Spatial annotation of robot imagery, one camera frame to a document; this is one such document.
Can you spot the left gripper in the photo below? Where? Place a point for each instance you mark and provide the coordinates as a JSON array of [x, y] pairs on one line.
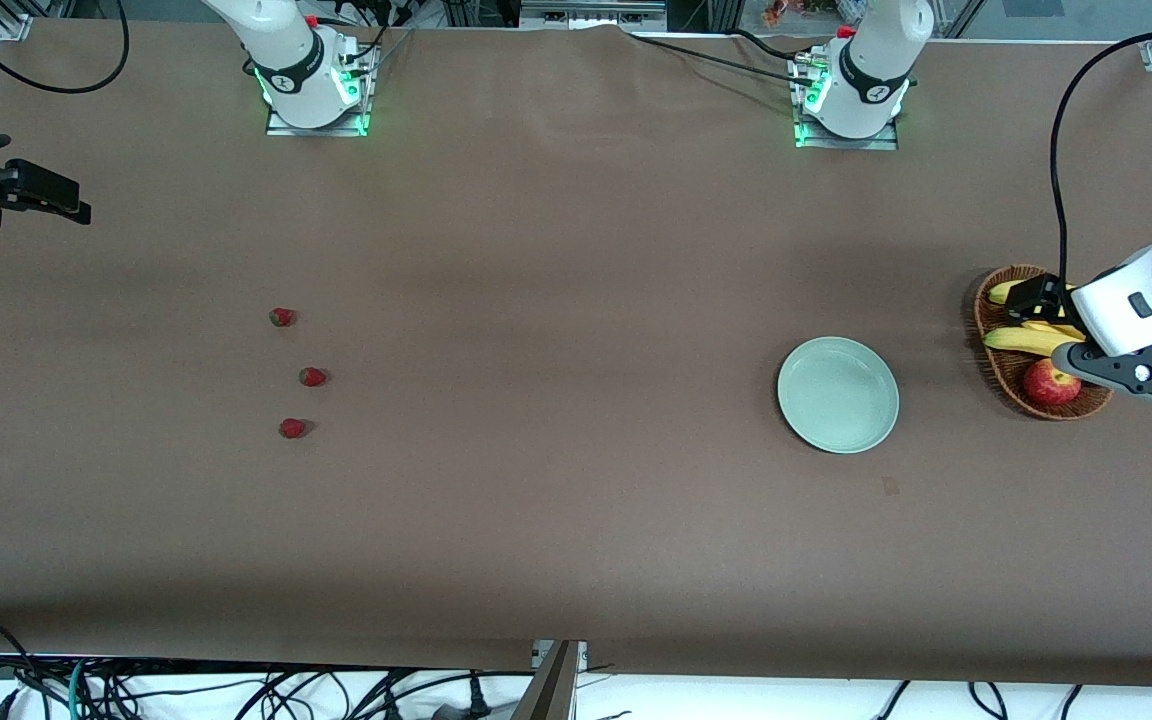
[[1056, 297]]

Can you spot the red strawberry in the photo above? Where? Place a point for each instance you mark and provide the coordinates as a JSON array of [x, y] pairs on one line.
[[313, 377], [292, 428], [282, 317]]

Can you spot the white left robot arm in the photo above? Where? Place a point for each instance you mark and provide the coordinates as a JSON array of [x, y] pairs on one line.
[[871, 70]]

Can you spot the pale green round plate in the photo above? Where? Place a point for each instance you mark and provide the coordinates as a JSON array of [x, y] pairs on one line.
[[838, 395]]

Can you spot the red apple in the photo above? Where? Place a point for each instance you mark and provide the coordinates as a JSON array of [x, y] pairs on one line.
[[1051, 385]]

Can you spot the brown wicker basket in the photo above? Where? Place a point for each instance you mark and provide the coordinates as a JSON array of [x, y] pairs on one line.
[[996, 375]]

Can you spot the brown table cover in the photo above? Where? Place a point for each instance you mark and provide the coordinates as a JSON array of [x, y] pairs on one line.
[[636, 520]]

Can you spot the grey metal device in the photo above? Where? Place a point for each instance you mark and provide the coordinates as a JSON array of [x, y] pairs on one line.
[[586, 15]]

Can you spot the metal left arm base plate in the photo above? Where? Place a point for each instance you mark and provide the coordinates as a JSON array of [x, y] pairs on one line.
[[866, 143]]

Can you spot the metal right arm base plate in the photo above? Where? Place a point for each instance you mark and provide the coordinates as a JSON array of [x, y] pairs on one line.
[[336, 130]]

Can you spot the aluminium profile post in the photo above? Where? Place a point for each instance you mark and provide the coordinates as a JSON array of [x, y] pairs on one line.
[[556, 690]]

